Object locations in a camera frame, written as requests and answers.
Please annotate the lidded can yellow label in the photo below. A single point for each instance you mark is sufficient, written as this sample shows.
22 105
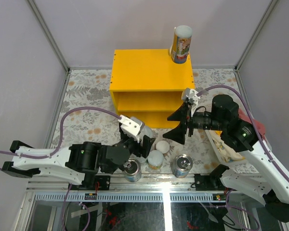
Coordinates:
155 159

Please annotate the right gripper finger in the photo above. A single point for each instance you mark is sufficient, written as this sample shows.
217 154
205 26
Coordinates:
180 113
177 134

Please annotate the left silver pull-tab can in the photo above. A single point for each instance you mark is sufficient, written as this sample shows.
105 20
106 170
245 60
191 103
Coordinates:
132 170

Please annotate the white plastic basket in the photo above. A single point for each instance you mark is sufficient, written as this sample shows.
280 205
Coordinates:
267 144

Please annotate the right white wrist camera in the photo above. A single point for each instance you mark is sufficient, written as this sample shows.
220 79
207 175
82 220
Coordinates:
191 96

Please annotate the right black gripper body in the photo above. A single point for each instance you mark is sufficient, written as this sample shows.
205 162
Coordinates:
201 120

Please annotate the right silver pull-tab can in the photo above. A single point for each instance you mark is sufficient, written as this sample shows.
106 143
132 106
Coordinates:
181 165

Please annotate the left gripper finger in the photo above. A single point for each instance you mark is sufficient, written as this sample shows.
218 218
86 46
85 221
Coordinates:
146 146
124 132

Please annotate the aluminium front rail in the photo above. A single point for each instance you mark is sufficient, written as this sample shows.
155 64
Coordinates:
156 182

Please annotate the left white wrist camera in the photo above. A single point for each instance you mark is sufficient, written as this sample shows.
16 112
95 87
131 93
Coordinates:
130 127

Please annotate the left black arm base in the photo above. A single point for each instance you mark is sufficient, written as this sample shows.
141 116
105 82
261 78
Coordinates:
96 182

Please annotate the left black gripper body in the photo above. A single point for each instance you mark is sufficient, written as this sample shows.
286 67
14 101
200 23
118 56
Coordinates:
136 148

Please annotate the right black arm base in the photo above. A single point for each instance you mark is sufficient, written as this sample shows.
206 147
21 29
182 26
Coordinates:
211 182

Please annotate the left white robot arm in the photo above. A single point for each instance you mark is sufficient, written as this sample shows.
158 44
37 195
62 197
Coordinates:
79 163

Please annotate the silver pull-tab can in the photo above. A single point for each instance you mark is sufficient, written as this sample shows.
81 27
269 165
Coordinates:
181 165
132 170

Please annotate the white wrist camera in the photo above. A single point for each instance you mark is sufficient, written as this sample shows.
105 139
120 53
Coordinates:
191 96
130 127

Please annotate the tall can with plastic lid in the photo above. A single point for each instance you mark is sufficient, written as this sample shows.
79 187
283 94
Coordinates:
179 49

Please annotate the pink cloth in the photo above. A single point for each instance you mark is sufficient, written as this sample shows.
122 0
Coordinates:
257 125

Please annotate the patterned white cloth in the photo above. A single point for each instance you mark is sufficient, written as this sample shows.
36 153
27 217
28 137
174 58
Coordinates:
225 153

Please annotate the lidded can white lid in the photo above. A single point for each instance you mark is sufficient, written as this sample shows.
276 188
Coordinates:
163 147

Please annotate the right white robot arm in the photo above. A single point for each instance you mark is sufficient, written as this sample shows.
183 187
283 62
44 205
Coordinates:
276 201

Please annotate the yellow wooden shelf cabinet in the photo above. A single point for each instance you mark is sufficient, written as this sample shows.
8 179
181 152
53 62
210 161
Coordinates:
148 85

